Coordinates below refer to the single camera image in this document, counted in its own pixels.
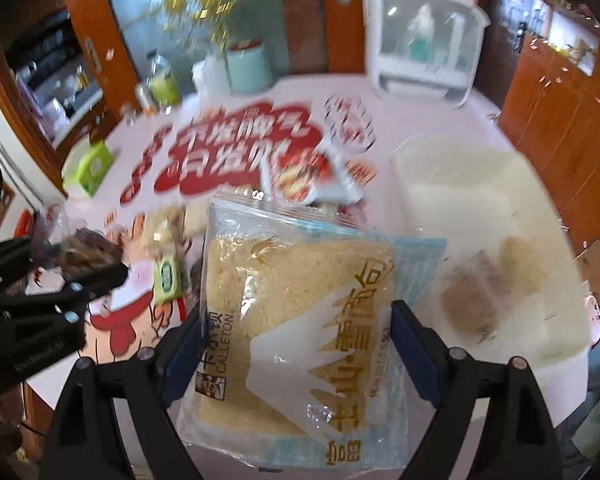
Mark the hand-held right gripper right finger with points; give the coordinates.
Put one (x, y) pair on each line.
(415, 355)

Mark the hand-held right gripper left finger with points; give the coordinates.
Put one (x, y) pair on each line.
(180, 355)

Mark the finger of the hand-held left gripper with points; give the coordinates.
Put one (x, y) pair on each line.
(95, 277)
(10, 255)

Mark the brown snack packet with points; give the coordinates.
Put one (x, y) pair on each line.
(87, 254)

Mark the clear sliced bread packet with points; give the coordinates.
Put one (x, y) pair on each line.
(300, 290)

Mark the clear plastic container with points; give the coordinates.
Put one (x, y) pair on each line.
(480, 200)

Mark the small green snack packet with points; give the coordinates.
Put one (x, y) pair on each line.
(166, 275)

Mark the clear-wrapped brown cake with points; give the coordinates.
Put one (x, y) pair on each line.
(472, 295)

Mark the pale cookie snack packet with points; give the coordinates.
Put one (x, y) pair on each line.
(167, 227)

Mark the green tissue box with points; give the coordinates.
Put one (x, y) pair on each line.
(87, 167)

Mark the wooden display cabinet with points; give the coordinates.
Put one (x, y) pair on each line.
(45, 80)

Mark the small glass jar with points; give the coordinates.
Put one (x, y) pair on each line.
(143, 99)

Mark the cardboard box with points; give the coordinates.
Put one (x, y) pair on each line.
(597, 270)

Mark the red and white snack packet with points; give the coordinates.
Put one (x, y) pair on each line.
(310, 180)

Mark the green label bottle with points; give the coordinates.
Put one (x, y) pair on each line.
(163, 82)

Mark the white squeeze bottle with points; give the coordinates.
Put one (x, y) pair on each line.
(206, 76)

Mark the wooden sliding door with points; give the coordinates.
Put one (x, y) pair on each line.
(90, 25)

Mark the mint green canister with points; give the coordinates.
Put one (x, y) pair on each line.
(250, 70)

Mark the white storage box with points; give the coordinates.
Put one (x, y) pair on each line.
(380, 60)

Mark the teal and white bottle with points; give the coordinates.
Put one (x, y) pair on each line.
(422, 32)

